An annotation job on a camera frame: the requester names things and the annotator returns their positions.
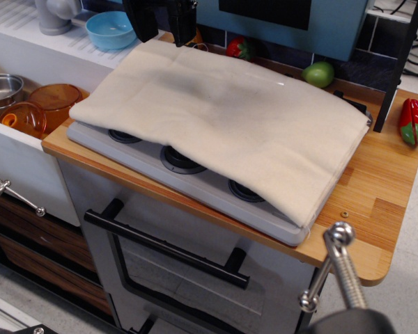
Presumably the white toy oven door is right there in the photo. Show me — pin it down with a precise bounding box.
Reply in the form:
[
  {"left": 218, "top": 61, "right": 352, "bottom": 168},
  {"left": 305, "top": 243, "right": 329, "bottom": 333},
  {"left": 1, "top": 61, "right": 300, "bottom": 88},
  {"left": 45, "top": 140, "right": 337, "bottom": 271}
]
[{"left": 79, "top": 187, "right": 300, "bottom": 334}]

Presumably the left metal screw clamp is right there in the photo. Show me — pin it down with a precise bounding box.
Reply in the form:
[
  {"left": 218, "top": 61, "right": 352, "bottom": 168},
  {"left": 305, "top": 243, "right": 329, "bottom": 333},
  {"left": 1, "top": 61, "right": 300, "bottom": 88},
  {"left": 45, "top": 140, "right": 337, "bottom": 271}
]
[{"left": 0, "top": 179, "right": 47, "bottom": 217}]

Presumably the metal screw clamp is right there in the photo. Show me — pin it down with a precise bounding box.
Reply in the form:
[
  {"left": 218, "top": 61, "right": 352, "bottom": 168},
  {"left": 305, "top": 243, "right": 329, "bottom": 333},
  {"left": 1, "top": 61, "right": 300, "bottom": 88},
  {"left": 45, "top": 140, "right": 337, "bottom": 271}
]
[
  {"left": 0, "top": 179, "right": 47, "bottom": 217},
  {"left": 299, "top": 221, "right": 395, "bottom": 333}
]

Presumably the orange transparent plastic bowl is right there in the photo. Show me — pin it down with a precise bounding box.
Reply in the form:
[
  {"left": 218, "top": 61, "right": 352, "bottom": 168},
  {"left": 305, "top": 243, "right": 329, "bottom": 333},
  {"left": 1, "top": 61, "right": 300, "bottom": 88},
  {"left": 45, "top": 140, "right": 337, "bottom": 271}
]
[{"left": 28, "top": 83, "right": 84, "bottom": 134}]

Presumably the red toy chili pepper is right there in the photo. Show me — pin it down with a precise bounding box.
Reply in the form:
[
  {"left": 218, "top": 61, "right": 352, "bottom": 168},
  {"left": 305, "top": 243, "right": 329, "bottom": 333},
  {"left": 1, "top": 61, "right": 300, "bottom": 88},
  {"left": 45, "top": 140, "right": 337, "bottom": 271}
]
[{"left": 398, "top": 98, "right": 418, "bottom": 147}]

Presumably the black metal stand post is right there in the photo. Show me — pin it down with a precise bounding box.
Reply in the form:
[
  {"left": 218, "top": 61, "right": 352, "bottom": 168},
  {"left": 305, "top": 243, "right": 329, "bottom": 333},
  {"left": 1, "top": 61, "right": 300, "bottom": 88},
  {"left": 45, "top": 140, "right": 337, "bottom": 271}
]
[{"left": 373, "top": 1, "right": 418, "bottom": 133}]

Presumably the grey toy faucet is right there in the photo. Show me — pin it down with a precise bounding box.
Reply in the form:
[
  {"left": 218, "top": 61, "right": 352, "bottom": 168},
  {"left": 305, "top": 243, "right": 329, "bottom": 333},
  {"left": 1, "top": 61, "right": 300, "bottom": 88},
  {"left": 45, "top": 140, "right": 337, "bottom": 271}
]
[{"left": 35, "top": 0, "right": 82, "bottom": 35}]

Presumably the right metal screw clamp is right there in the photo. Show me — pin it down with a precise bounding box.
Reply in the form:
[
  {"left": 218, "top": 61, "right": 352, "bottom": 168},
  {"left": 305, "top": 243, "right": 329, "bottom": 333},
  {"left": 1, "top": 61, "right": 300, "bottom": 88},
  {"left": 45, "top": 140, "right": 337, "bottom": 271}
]
[{"left": 299, "top": 221, "right": 395, "bottom": 333}]

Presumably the green toy apple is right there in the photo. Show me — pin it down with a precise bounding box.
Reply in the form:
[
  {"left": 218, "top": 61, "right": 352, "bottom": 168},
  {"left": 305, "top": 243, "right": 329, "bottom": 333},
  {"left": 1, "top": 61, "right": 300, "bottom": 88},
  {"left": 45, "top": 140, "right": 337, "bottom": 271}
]
[{"left": 302, "top": 61, "right": 334, "bottom": 88}]

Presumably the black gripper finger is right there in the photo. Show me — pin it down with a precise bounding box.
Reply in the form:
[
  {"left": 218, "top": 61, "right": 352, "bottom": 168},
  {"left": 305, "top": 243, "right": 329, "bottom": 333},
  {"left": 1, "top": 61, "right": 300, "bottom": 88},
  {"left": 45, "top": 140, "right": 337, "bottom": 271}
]
[
  {"left": 167, "top": 0, "right": 198, "bottom": 47},
  {"left": 123, "top": 0, "right": 158, "bottom": 42}
]

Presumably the blue plastic bowl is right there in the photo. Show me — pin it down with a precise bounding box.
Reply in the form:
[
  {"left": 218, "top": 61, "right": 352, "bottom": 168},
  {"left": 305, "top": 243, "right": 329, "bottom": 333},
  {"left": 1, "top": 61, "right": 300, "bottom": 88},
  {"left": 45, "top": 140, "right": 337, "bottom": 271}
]
[{"left": 85, "top": 11, "right": 137, "bottom": 50}]

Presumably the white toy sink unit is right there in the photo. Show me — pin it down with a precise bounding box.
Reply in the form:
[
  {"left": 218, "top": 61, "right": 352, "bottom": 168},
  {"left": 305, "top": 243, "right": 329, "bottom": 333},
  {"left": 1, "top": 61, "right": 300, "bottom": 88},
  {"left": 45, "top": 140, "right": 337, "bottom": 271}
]
[{"left": 0, "top": 0, "right": 168, "bottom": 227}]

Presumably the red toy strawberry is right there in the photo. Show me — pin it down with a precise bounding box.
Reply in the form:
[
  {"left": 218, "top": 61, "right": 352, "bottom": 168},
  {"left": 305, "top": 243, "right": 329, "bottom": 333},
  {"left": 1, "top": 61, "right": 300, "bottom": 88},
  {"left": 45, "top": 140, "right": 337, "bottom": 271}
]
[{"left": 226, "top": 36, "right": 256, "bottom": 62}]

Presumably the black oven door handle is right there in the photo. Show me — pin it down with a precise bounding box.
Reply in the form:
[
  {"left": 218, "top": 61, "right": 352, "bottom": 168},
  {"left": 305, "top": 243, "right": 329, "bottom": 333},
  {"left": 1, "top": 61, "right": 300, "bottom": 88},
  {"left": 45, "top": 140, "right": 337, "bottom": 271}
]
[{"left": 84, "top": 198, "right": 250, "bottom": 289}]

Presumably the silver metal pot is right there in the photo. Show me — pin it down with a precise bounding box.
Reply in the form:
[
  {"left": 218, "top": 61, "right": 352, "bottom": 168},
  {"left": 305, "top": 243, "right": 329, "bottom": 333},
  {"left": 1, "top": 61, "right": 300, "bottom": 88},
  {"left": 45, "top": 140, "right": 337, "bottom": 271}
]
[{"left": 0, "top": 74, "right": 24, "bottom": 115}]

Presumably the wooden drawer cabinet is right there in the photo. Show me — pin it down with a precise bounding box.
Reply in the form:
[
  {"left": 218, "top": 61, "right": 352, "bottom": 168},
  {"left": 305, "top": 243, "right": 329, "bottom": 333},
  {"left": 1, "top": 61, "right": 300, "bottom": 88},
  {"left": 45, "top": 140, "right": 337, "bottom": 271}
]
[{"left": 0, "top": 194, "right": 115, "bottom": 324}]

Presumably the orange transparent plastic lid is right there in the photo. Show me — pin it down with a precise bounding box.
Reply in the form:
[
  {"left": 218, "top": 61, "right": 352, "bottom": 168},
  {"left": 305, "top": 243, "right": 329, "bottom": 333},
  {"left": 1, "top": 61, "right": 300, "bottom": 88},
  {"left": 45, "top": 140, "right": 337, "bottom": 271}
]
[{"left": 0, "top": 102, "right": 47, "bottom": 139}]

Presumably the cream cloth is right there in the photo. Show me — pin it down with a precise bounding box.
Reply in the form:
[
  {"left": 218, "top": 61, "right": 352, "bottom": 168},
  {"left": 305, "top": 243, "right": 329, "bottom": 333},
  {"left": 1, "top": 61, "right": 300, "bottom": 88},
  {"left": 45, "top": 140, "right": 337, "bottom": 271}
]
[{"left": 70, "top": 40, "right": 369, "bottom": 228}]

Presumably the grey toy stove top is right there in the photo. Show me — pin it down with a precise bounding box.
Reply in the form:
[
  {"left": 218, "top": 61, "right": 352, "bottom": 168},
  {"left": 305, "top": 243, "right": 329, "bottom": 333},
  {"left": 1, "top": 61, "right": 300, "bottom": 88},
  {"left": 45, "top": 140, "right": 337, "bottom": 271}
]
[{"left": 66, "top": 93, "right": 373, "bottom": 248}]

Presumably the light blue toy microwave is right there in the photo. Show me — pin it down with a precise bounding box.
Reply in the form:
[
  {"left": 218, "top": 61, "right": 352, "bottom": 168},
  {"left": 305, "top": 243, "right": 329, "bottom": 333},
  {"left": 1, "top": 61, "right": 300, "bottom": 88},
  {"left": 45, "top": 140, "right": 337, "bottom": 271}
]
[{"left": 196, "top": 0, "right": 374, "bottom": 61}]

